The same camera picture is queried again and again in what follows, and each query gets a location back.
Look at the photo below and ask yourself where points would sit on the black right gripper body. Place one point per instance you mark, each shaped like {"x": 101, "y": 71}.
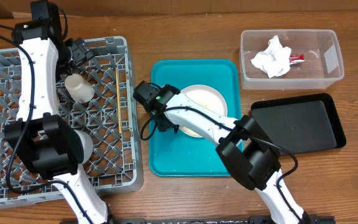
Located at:
{"x": 163, "y": 127}

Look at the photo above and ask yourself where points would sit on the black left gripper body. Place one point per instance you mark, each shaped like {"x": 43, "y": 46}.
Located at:
{"x": 79, "y": 53}

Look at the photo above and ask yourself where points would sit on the cream white cup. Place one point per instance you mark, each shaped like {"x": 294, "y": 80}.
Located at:
{"x": 79, "y": 89}

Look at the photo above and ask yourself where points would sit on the white plate with food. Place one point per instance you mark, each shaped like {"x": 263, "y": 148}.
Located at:
{"x": 207, "y": 97}

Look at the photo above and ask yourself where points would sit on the grey ceramic bowl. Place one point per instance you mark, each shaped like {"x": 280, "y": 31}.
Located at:
{"x": 87, "y": 144}

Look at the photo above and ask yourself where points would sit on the white napkin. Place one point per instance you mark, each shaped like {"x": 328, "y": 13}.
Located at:
{"x": 274, "y": 60}

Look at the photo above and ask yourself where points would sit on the red snack wrapper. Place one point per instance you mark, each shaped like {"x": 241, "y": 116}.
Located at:
{"x": 294, "y": 59}

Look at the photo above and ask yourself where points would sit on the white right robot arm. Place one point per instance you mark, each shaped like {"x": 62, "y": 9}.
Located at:
{"x": 244, "y": 148}

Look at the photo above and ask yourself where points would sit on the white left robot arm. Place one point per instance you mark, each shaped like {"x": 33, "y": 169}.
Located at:
{"x": 40, "y": 138}

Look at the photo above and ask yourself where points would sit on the grey plastic dishwasher rack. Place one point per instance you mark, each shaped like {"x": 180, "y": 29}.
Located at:
{"x": 115, "y": 164}

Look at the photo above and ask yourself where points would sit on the teal plastic tray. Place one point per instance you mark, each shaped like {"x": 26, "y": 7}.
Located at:
{"x": 178, "y": 154}

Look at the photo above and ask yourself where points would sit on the clear plastic bin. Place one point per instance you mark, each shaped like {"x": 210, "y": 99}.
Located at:
{"x": 322, "y": 65}

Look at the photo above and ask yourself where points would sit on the black tray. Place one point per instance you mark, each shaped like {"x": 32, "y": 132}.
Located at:
{"x": 301, "y": 124}

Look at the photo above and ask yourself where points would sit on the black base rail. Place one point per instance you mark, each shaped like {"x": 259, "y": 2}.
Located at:
{"x": 250, "y": 220}

